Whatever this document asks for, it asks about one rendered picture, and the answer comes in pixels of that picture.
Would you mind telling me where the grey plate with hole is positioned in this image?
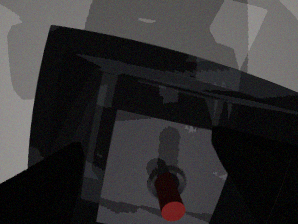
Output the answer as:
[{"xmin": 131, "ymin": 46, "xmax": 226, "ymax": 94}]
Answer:
[{"xmin": 97, "ymin": 104, "xmax": 227, "ymax": 224}]

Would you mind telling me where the dark red cylinder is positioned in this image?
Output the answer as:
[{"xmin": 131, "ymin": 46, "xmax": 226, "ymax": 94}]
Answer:
[{"xmin": 156, "ymin": 172, "xmax": 185, "ymax": 221}]

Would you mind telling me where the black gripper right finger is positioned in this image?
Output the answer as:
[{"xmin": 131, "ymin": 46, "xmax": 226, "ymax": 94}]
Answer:
[{"xmin": 212, "ymin": 127, "xmax": 298, "ymax": 224}]

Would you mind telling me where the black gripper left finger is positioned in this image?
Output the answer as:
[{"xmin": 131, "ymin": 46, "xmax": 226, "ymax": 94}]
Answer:
[{"xmin": 0, "ymin": 141, "xmax": 85, "ymax": 224}]

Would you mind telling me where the black open box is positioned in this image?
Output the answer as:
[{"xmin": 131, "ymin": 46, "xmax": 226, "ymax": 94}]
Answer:
[{"xmin": 28, "ymin": 26, "xmax": 298, "ymax": 224}]

